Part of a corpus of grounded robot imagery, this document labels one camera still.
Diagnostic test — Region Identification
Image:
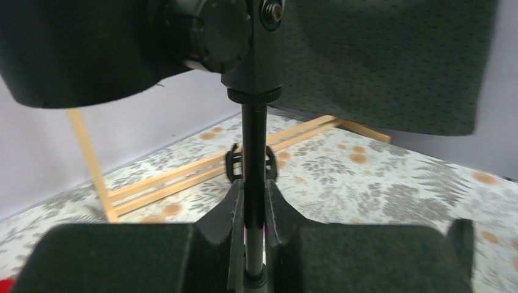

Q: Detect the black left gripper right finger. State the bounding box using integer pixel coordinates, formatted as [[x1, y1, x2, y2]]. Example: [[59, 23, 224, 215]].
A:
[[264, 180, 475, 293]]

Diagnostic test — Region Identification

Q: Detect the floral table mat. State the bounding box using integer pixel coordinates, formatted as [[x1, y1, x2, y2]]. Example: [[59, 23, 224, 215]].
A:
[[1, 115, 517, 292]]

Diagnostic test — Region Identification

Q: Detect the round-base mic stand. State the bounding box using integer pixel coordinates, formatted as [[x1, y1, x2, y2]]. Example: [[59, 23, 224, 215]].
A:
[[163, 1, 284, 292]]

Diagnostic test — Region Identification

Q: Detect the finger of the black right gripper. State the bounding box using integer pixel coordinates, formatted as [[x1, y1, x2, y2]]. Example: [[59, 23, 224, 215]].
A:
[[1, 1, 187, 109]]

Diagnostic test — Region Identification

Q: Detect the red folded cloth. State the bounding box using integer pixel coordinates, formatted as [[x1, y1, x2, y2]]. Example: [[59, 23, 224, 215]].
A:
[[0, 278, 15, 293]]

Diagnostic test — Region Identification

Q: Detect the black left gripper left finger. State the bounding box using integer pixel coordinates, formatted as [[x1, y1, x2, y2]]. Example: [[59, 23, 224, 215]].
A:
[[13, 180, 244, 293]]

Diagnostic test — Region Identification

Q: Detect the dark dotted hanging garment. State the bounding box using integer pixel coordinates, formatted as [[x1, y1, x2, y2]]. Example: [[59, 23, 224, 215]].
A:
[[274, 0, 499, 136]]

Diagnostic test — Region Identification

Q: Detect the wooden clothes rack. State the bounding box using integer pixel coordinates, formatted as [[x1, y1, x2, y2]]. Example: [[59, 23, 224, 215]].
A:
[[66, 108, 392, 223]]

